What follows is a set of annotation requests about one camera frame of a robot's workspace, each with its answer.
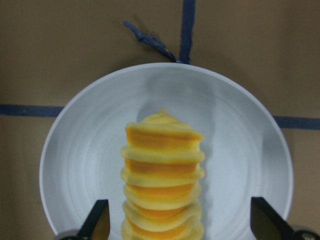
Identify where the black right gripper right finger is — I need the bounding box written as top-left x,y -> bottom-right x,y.
250,196 -> 320,240

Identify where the blue plate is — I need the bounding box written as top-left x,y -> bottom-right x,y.
39,63 -> 294,240

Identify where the sliced bread loaf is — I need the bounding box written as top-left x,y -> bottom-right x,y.
120,109 -> 205,240

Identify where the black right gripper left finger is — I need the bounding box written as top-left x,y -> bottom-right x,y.
53,199 -> 111,240

